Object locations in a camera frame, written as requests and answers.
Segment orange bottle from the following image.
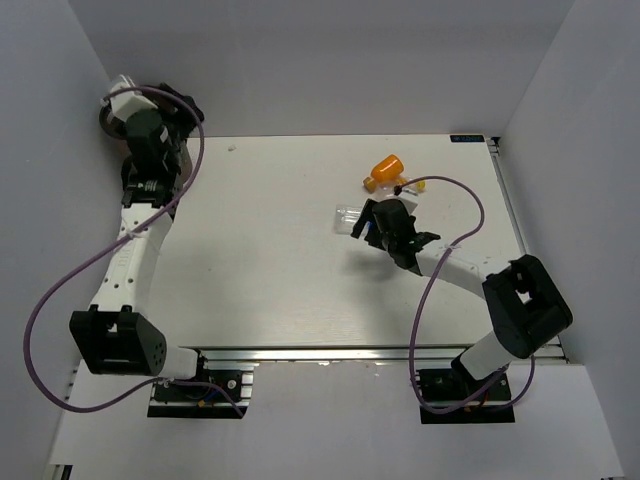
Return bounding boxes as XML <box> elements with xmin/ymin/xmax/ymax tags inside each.
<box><xmin>363</xmin><ymin>154</ymin><xmax>404</xmax><ymax>193</ymax></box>

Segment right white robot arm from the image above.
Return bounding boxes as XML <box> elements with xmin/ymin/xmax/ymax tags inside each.
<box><xmin>351</xmin><ymin>199</ymin><xmax>573</xmax><ymax>399</ymax></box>

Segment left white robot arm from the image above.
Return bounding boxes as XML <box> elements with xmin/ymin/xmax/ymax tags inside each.
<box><xmin>70</xmin><ymin>75</ymin><xmax>212</xmax><ymax>399</ymax></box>

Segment blue table label sticker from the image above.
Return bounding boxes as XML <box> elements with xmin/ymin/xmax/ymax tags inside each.
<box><xmin>449</xmin><ymin>134</ymin><xmax>485</xmax><ymax>143</ymax></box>

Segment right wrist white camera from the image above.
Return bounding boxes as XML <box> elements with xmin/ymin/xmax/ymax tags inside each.
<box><xmin>394</xmin><ymin>186</ymin><xmax>419</xmax><ymax>215</ymax></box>

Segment wrist white camera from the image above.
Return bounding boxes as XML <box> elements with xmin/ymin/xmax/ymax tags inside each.
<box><xmin>394</xmin><ymin>186</ymin><xmax>419</xmax><ymax>215</ymax></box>
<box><xmin>102</xmin><ymin>75</ymin><xmax>157</xmax><ymax>122</ymax></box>

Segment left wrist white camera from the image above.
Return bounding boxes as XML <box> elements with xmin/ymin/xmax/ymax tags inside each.
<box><xmin>102</xmin><ymin>75</ymin><xmax>157</xmax><ymax>122</ymax></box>

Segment aluminium rail frame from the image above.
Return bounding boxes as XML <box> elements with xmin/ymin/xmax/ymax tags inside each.
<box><xmin>47</xmin><ymin>135</ymin><xmax>626</xmax><ymax>480</ymax></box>

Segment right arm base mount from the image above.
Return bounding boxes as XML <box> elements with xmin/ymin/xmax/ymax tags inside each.
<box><xmin>416</xmin><ymin>368</ymin><xmax>515</xmax><ymax>425</ymax></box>

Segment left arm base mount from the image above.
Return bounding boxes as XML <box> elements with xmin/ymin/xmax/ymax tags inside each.
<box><xmin>147</xmin><ymin>364</ymin><xmax>253</xmax><ymax>420</ymax></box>

